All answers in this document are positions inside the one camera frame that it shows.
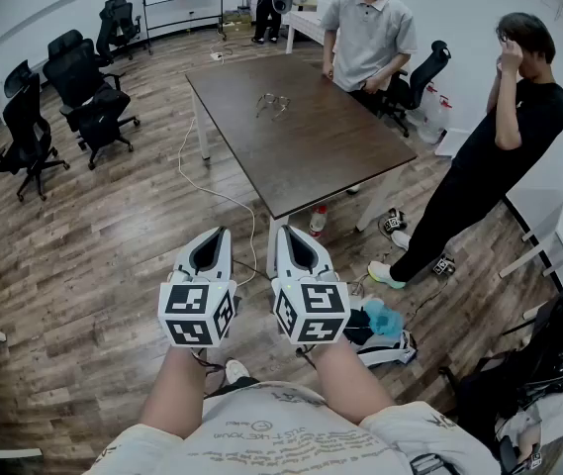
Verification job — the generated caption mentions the black office chair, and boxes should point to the black office chair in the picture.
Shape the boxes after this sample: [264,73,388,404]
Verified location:
[60,84,141,170]
[378,40,453,139]
[0,59,71,202]
[95,0,142,63]
[438,274,563,464]
[42,29,127,118]

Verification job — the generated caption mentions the grey chest strap buckle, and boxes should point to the grey chest strap buckle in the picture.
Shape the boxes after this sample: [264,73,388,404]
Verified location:
[409,451,453,475]

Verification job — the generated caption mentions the dark-framed eyeglasses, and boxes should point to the dark-framed eyeglasses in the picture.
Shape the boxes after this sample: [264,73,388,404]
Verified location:
[254,92,292,121]

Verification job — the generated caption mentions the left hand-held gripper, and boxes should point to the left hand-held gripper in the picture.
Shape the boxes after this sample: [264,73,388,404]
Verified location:
[156,226,239,349]

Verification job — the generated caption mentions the person's left forearm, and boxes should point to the person's left forearm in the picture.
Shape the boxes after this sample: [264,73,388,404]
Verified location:
[140,343,209,438]

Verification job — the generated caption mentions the white table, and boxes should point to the white table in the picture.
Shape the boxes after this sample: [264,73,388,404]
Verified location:
[284,0,334,54]

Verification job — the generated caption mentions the white table leg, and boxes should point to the white table leg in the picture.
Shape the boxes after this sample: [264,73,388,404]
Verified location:
[354,165,396,233]
[191,91,212,161]
[265,215,280,279]

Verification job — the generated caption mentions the person's white printed t-shirt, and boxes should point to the person's white printed t-shirt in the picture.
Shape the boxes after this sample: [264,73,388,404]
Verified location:
[82,381,503,475]

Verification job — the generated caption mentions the clear bottle red label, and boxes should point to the clear bottle red label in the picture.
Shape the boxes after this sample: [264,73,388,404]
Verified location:
[309,204,329,239]

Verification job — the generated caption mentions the person's right forearm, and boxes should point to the person's right forearm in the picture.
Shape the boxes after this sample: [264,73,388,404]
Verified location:
[313,336,397,428]

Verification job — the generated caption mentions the flat cardboard boxes stack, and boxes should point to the flat cardboard boxes stack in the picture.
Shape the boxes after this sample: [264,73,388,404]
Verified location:
[221,10,253,33]

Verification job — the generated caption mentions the blue crumpled cloth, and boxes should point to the blue crumpled cloth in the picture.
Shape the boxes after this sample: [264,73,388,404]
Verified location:
[362,298,405,338]

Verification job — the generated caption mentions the person's white shoe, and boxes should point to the person's white shoe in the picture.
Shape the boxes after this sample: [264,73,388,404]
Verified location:
[225,358,251,384]

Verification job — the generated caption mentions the spare hand-held gripper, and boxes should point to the spare hand-held gripper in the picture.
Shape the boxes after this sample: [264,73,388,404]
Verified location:
[431,253,458,277]
[378,208,409,239]

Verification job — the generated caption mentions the white bag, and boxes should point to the white bag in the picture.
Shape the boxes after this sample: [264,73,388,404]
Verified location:
[344,298,419,369]

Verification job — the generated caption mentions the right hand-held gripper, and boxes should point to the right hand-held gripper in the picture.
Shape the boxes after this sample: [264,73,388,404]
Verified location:
[270,225,352,346]

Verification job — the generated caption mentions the white water dispenser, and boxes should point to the white water dispenser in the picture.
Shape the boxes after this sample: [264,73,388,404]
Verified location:
[433,126,473,160]

